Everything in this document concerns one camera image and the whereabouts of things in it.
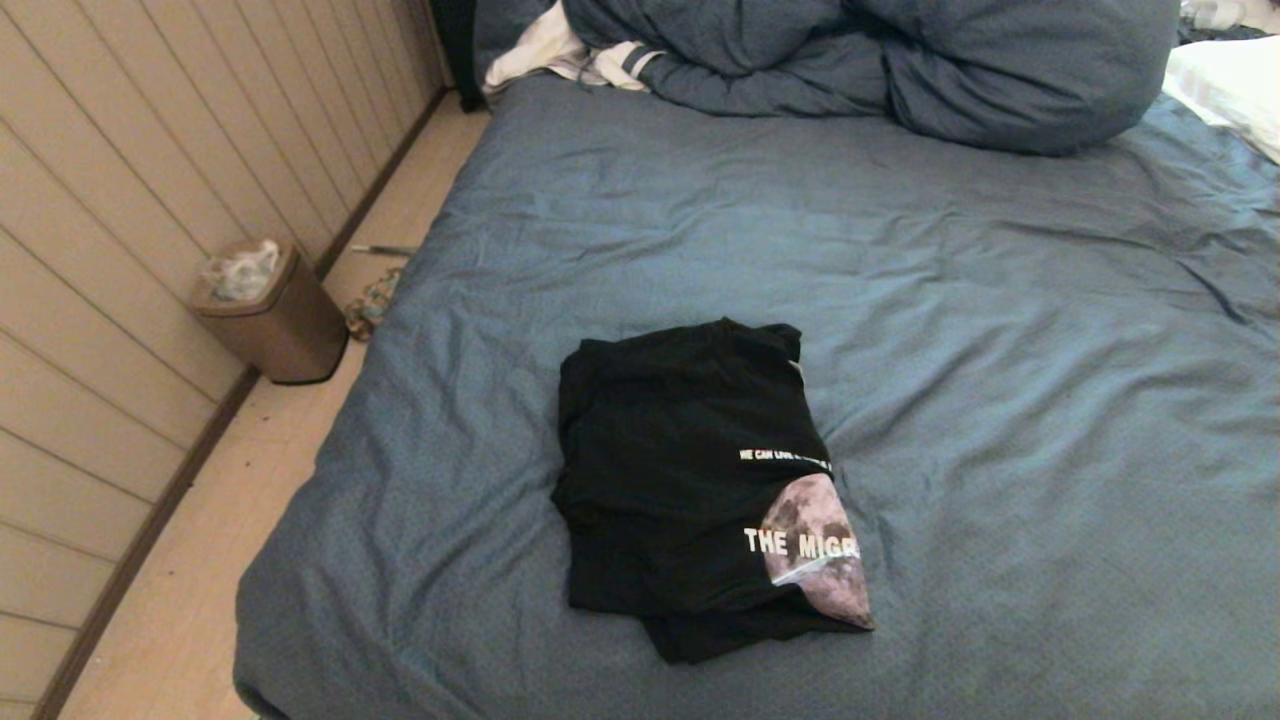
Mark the black printed t-shirt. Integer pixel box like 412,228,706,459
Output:
551,318,877,665

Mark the white striped garment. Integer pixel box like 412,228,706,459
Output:
484,0,666,96

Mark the brown trash bin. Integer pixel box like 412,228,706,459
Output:
187,238,350,386

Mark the black bedside furniture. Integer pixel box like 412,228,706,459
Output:
430,0,488,113

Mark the bed with blue sheet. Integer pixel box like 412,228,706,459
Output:
232,70,1280,720

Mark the blue bunched duvet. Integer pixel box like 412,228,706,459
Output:
560,0,1181,158

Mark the clear plastic bin bag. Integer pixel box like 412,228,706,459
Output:
200,238,281,303

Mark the white pillow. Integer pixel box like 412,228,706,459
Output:
1162,35,1280,166

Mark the white crumpled cloth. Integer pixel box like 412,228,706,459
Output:
1180,0,1280,33

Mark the colourful rope toy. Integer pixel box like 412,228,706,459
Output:
345,265,403,343

